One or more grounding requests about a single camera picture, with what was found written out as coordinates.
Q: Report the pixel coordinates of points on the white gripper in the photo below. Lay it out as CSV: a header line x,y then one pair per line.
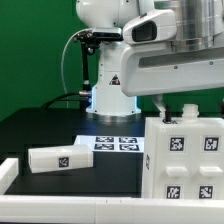
x,y
173,50

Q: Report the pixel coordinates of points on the white cabinet door panel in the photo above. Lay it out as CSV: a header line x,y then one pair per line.
x,y
176,171

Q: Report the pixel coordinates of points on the white cabinet body box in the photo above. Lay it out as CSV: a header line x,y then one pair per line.
x,y
155,145

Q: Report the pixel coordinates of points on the white cabinet door with knob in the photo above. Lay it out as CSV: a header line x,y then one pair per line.
x,y
210,166

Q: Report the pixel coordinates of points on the white long cabinet block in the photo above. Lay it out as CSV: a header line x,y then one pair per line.
x,y
59,158

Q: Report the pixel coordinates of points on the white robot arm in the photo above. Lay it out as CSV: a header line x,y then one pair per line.
x,y
108,100

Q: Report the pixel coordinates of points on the white base tag sheet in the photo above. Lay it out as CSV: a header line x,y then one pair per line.
x,y
112,143

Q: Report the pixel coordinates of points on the white left fence rail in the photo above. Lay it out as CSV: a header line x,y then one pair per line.
x,y
9,170

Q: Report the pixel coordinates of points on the white fence rail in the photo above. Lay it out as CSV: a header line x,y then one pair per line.
x,y
9,170
80,210

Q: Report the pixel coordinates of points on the white front fence rail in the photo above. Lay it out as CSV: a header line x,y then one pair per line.
x,y
80,210

